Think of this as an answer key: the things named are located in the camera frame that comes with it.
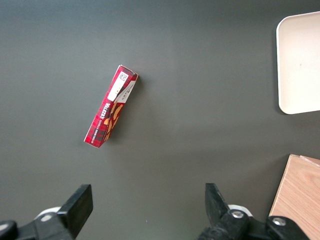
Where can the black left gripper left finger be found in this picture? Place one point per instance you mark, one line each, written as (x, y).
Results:
(72, 210)

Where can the red shortbread biscuit box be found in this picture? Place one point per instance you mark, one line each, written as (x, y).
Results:
(107, 112)

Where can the white plastic tray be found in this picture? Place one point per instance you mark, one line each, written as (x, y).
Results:
(300, 65)

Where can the light wooden board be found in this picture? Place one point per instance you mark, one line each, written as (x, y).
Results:
(297, 195)

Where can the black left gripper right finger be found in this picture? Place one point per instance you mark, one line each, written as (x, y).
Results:
(220, 215)

